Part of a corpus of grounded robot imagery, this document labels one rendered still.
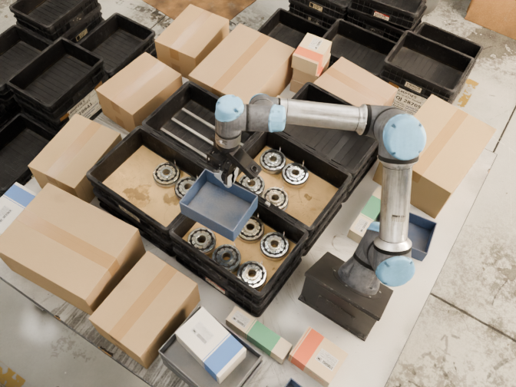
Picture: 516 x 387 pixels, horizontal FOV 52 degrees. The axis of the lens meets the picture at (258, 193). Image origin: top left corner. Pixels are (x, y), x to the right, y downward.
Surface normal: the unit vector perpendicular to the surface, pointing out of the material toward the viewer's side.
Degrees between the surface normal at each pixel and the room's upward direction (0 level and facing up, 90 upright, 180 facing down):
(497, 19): 72
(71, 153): 0
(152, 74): 0
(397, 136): 46
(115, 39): 0
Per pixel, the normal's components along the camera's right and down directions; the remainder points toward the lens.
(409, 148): 0.07, 0.24
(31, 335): 0.04, -0.53
